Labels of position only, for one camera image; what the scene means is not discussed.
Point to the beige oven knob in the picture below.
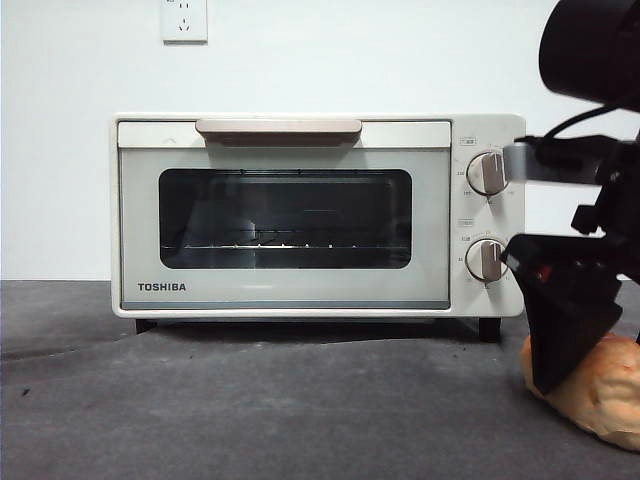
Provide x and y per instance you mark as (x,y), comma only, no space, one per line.
(485,172)
(485,260)

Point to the white Toshiba toaster oven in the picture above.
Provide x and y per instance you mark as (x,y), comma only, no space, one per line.
(485,300)

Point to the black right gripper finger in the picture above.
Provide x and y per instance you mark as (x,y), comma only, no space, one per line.
(565,320)

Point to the orange bread roll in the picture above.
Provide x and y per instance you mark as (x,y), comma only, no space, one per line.
(590,400)

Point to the white glass oven door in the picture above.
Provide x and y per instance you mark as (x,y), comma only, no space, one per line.
(280,290)

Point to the white wall socket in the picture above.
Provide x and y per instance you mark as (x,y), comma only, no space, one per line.
(184,25)

